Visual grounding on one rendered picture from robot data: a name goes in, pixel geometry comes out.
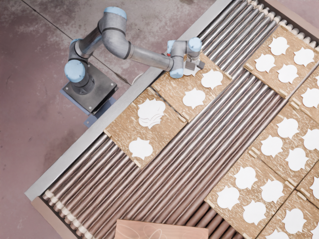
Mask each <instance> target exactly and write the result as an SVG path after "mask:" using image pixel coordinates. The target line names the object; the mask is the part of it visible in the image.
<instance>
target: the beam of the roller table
mask: <svg viewBox="0 0 319 239"><path fill-rule="evenodd" d="M233 1H234V0H217V1H216V2H215V3H214V4H213V5H212V6H211V7H210V8H209V9H208V10H207V11H206V12H205V13H204V14H203V15H202V16H201V17H200V18H199V19H198V20H197V21H196V22H195V23H194V24H193V25H192V26H191V27H190V28H189V29H188V30H187V31H186V32H185V33H184V34H183V35H182V36H181V37H180V38H179V39H178V40H185V41H187V40H190V39H191V38H193V37H199V36H200V35H201V34H202V33H203V32H204V31H205V30H206V29H207V28H208V27H209V26H210V25H211V24H212V23H213V22H214V21H215V20H216V19H217V18H218V17H219V16H220V15H221V14H222V13H223V12H224V11H225V10H226V9H227V8H228V7H229V5H230V4H231V3H232V2H233ZM164 72H165V70H162V69H159V68H156V67H153V66H151V67H150V68H149V69H148V70H147V71H146V72H145V73H144V74H143V75H142V76H141V77H140V78H139V79H138V80H137V81H136V82H135V83H134V84H133V85H132V86H131V87H130V88H129V89H128V90H127V91H126V92H125V93H124V94H123V95H122V96H121V97H120V98H119V99H118V100H117V101H116V102H115V103H114V104H113V105H112V106H111V107H110V108H109V109H108V110H107V111H106V112H105V113H104V114H103V115H102V116H101V117H100V118H99V119H98V120H97V121H96V122H95V123H94V124H93V125H92V126H91V127H90V128H89V129H88V130H87V131H86V132H85V133H84V134H83V135H82V136H81V137H80V138H79V139H78V140H77V141H76V142H75V143H74V144H73V145H72V146H71V147H70V148H69V149H68V150H67V151H66V152H65V153H64V154H63V155H62V156H61V157H60V158H59V159H58V160H57V161H56V162H54V163H53V165H52V166H51V167H50V168H49V169H47V170H46V171H45V172H44V173H43V174H42V175H41V176H40V177H39V178H38V179H37V180H36V181H35V182H34V183H33V184H32V185H31V186H30V187H29V188H28V189H27V190H26V191H25V192H24V194H25V195H26V196H27V197H28V198H29V199H30V200H31V201H33V200H34V199H35V198H36V197H37V196H43V195H44V194H45V192H46V191H47V190H48V189H49V188H50V187H51V186H52V185H53V184H54V183H55V182H56V181H57V180H58V179H59V178H60V177H61V176H62V175H63V174H64V173H65V172H66V171H67V170H68V169H69V168H70V167H71V166H72V165H73V164H74V163H75V162H76V161H77V160H78V159H79V158H80V157H81V156H82V155H83V154H84V153H85V152H86V151H87V150H88V149H89V148H90V147H91V146H92V145H93V144H94V143H95V142H96V141H97V140H98V139H99V138H100V136H101V135H102V134H103V133H104V132H103V130H104V129H105V128H106V127H107V126H108V125H109V124H110V123H111V122H112V121H113V120H114V119H115V118H117V117H118V116H119V115H120V114H121V113H122V112H123V111H124V110H125V109H126V108H127V107H128V106H129V105H130V104H131V103H132V102H133V101H134V100H135V99H136V98H137V97H138V96H139V95H140V94H142V93H143V92H144V91H145V90H146V89H147V88H148V87H150V86H151V85H152V84H153V83H154V82H155V81H156V80H157V79H158V78H159V77H160V76H161V75H162V74H163V73H164Z"/></svg>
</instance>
